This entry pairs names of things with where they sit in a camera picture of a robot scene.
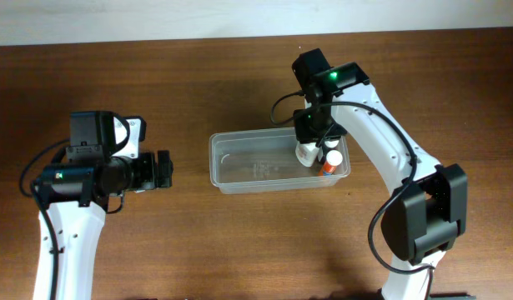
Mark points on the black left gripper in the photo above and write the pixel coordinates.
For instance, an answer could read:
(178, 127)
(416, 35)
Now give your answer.
(163, 168)

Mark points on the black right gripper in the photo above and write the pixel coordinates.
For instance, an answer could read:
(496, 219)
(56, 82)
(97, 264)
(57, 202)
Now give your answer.
(313, 130)

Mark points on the dark bottle white cap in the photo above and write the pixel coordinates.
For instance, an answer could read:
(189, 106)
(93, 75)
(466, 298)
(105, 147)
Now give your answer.
(325, 147)

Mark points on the white pump bottle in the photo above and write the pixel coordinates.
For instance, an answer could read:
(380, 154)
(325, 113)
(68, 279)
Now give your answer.
(306, 153)

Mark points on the orange glue stick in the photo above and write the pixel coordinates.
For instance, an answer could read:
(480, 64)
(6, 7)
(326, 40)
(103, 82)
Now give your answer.
(333, 159)

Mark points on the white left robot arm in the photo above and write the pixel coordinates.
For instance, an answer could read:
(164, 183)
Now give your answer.
(73, 201)

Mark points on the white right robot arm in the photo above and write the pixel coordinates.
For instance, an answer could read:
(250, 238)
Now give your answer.
(427, 208)

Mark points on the clear plastic container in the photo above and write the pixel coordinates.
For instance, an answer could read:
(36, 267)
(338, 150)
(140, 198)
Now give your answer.
(264, 161)

